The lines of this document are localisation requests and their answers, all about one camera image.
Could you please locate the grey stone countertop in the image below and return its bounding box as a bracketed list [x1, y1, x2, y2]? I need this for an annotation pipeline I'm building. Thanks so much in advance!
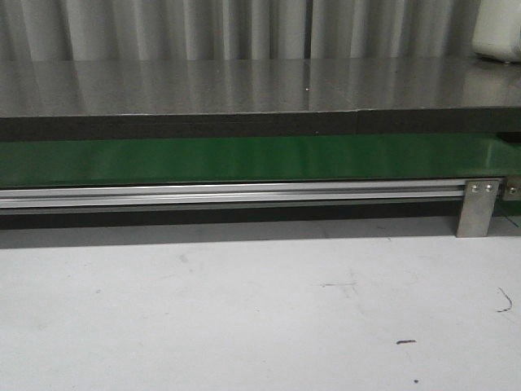
[1, 57, 520, 142]

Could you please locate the green conveyor belt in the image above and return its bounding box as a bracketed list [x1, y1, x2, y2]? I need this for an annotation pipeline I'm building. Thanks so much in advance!
[1, 134, 520, 189]

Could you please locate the steel conveyor end plate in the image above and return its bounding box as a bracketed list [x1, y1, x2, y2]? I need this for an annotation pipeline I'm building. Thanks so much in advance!
[502, 175, 521, 201]

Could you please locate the white grey curtain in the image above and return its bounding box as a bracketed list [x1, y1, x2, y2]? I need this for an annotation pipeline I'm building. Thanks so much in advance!
[1, 1, 479, 61]

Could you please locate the aluminium conveyor side rail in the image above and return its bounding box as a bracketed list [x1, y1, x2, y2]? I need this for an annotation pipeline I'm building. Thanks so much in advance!
[0, 181, 506, 210]

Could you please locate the steel conveyor support bracket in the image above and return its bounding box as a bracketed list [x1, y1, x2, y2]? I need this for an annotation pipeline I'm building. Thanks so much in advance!
[456, 179, 500, 238]

